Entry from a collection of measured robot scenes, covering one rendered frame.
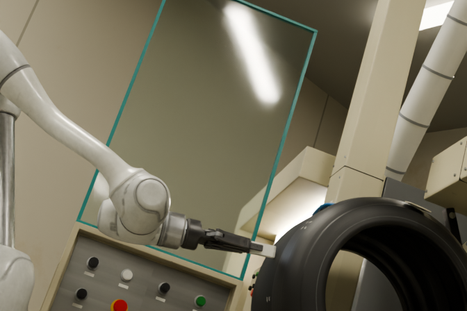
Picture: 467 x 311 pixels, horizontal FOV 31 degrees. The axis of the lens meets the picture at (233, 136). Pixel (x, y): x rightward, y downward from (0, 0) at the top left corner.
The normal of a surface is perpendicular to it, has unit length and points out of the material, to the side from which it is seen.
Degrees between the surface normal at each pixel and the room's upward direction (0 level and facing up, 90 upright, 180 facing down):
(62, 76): 90
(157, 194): 93
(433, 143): 90
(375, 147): 90
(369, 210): 78
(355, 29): 180
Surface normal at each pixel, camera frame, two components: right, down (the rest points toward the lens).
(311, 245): -0.36, -0.66
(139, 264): 0.24, -0.32
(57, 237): 0.65, -0.11
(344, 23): -0.29, 0.88
